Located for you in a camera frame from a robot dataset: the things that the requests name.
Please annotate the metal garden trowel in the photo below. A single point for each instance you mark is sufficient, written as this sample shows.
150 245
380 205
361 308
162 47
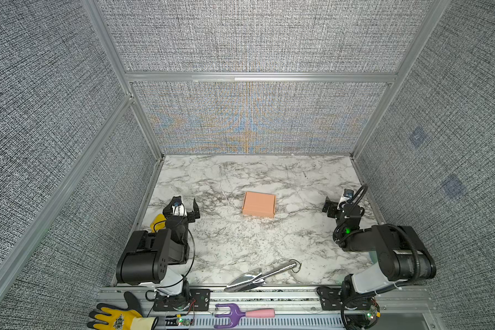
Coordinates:
256 278

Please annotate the yellow handled tool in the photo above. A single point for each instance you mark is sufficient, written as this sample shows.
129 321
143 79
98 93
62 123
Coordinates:
159 223

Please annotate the pink paper box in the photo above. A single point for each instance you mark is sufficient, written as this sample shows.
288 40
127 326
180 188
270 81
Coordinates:
259 205

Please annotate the purple pink hand rake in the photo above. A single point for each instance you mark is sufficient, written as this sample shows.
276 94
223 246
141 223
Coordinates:
235 314

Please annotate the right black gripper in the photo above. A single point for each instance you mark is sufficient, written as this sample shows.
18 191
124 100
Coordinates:
333 207

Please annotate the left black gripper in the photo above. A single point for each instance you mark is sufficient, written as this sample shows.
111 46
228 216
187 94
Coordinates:
190 216

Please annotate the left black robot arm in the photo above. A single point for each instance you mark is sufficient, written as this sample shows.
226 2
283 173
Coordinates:
161 258

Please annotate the yellow black work glove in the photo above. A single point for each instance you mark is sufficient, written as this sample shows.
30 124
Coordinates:
110 317

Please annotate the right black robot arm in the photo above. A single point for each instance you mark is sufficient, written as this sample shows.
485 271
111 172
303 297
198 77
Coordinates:
401 257

